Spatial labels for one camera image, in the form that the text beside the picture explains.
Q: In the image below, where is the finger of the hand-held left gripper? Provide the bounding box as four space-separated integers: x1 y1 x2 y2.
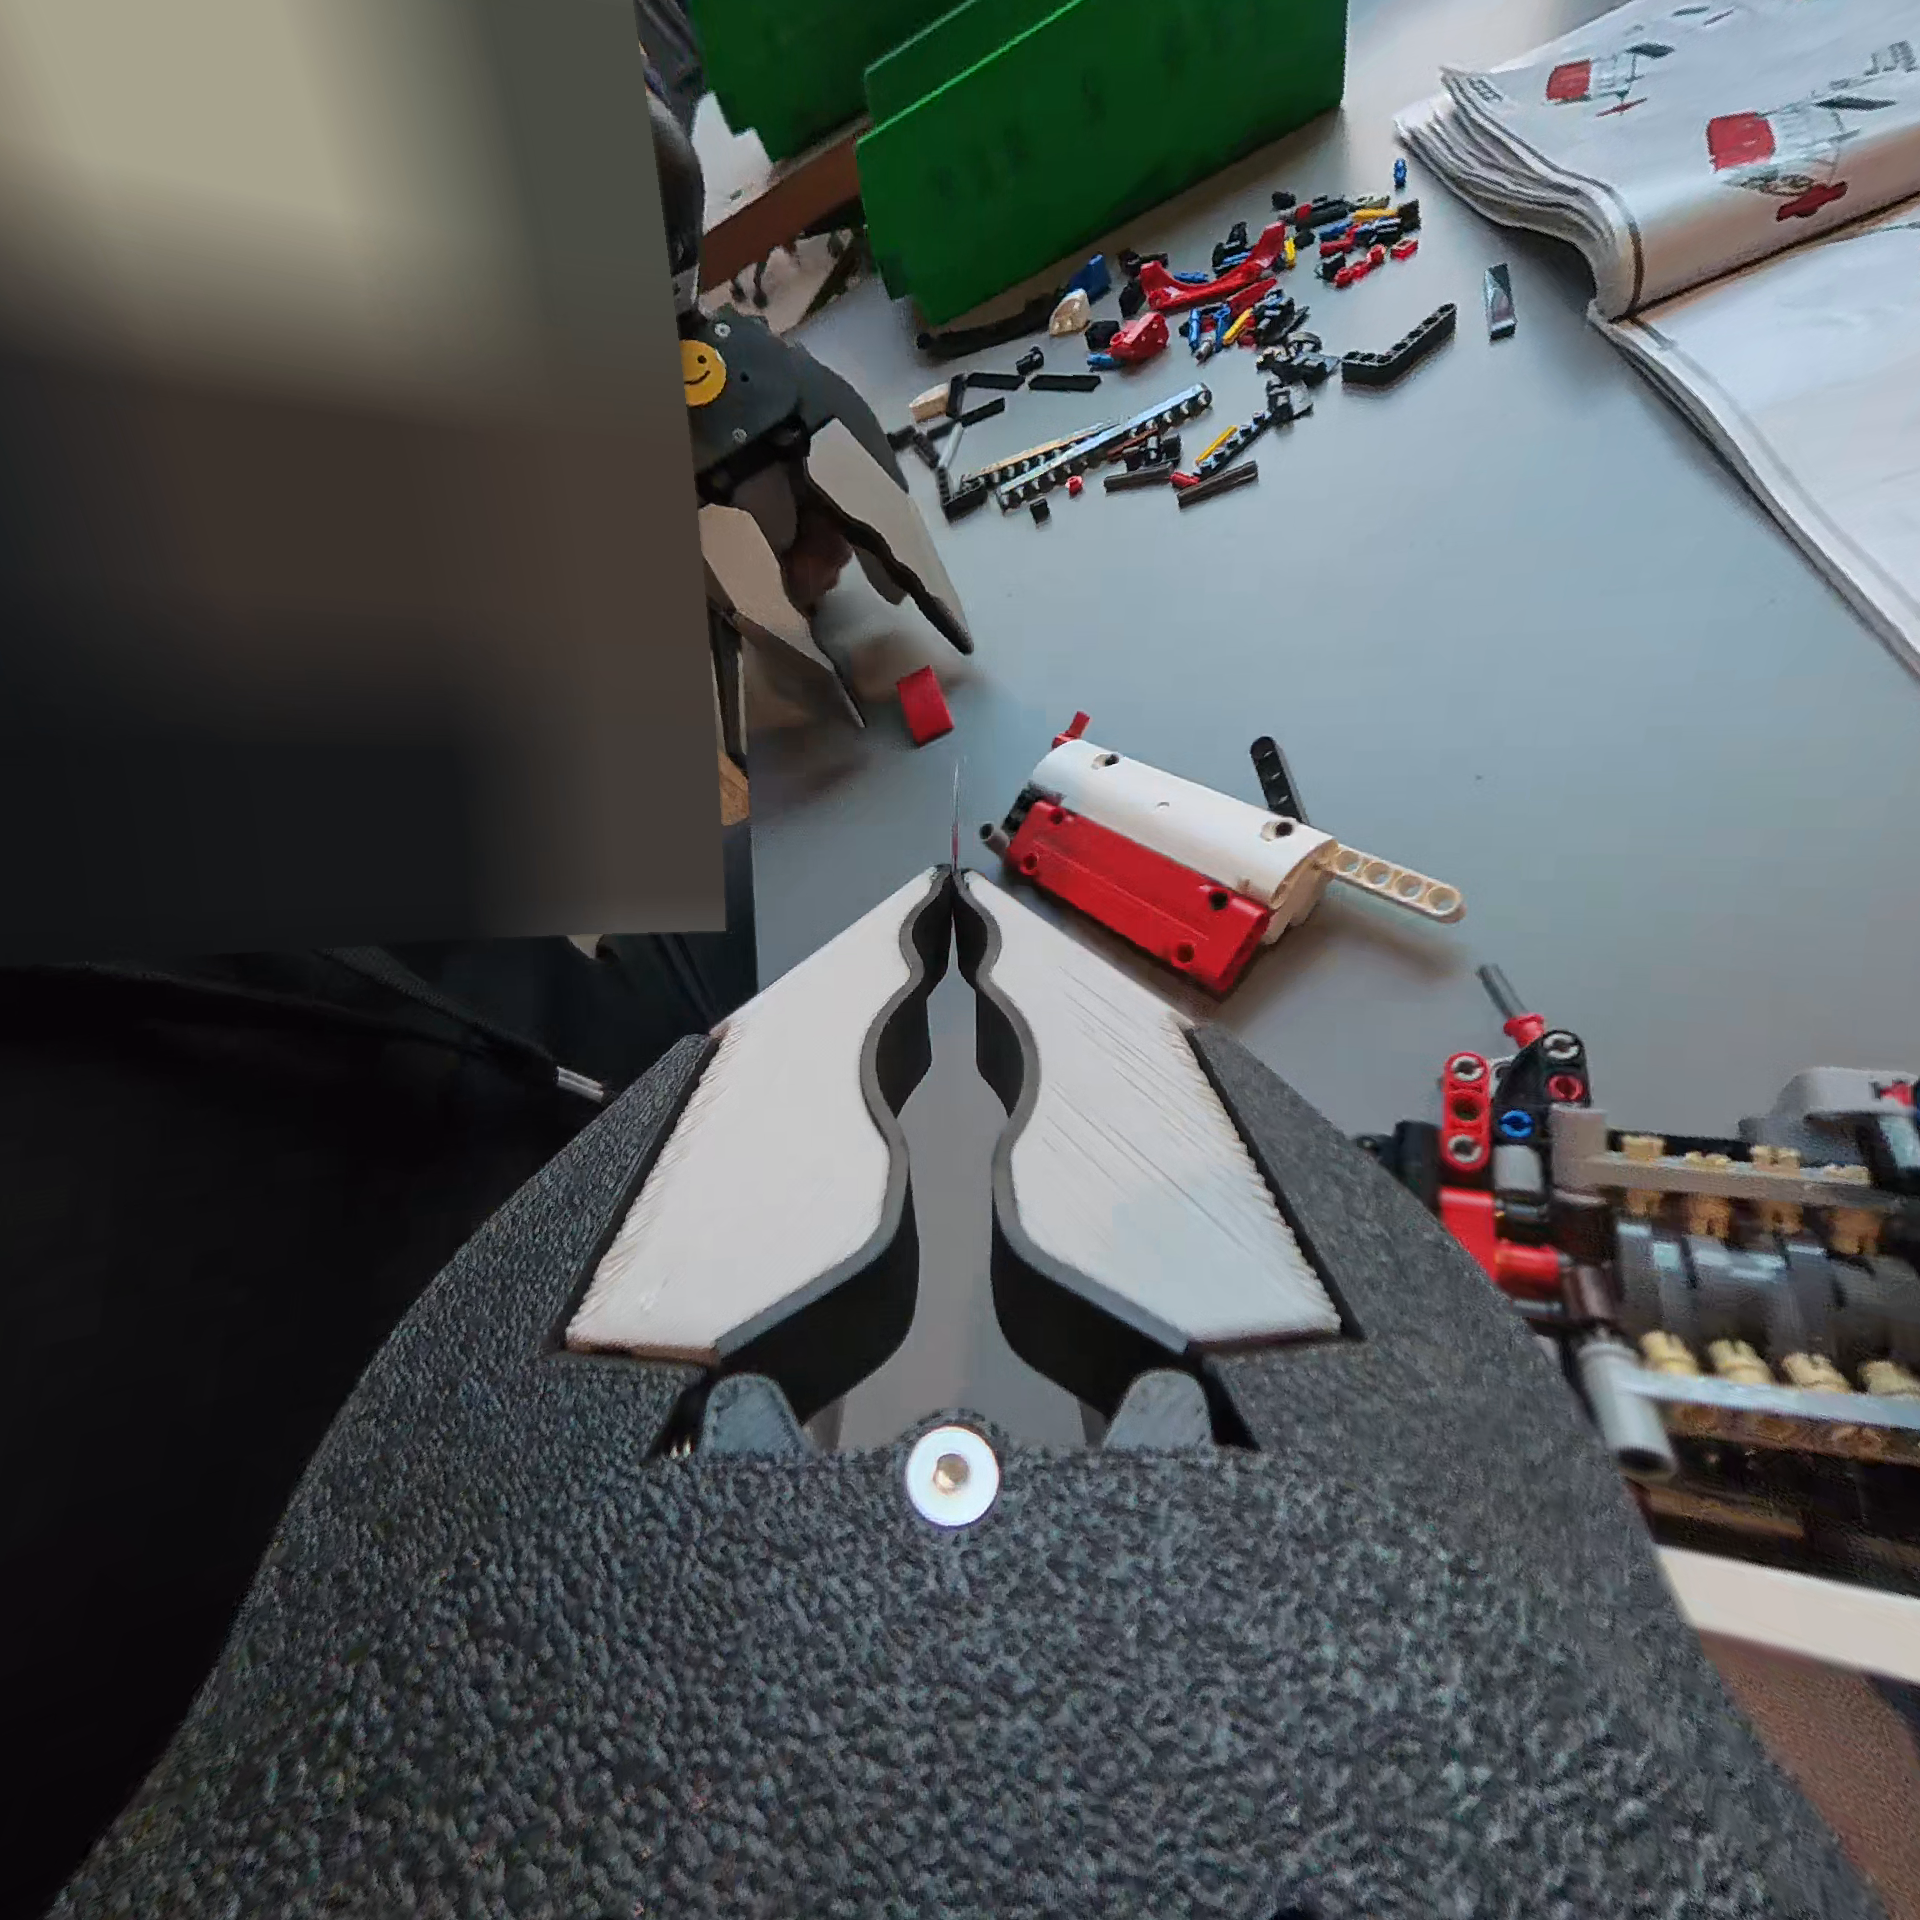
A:
696 498 872 733
807 394 976 658

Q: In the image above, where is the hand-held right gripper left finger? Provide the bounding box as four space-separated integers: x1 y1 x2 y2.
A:
564 863 960 1427

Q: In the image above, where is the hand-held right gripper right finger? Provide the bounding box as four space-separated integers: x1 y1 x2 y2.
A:
951 867 1343 1424

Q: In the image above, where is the red and white brick panel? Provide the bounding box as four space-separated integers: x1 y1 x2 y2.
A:
978 710 1468 1000

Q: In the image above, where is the green baseplate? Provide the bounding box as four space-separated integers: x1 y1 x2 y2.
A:
854 0 1352 326
691 0 1052 164

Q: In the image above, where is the pile of small brick pieces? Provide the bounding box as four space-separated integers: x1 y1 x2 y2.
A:
886 157 1520 524

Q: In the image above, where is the person's dark clothing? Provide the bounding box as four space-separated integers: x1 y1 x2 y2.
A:
0 936 758 1920

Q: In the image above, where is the brick-built toy race car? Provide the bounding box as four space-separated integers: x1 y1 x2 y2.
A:
1358 965 1920 1524

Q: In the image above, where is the open instruction booklet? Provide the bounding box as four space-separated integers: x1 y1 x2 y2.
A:
1394 0 1920 682

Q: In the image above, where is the black drawstring metal tip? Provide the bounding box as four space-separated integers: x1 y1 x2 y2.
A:
322 959 615 1107

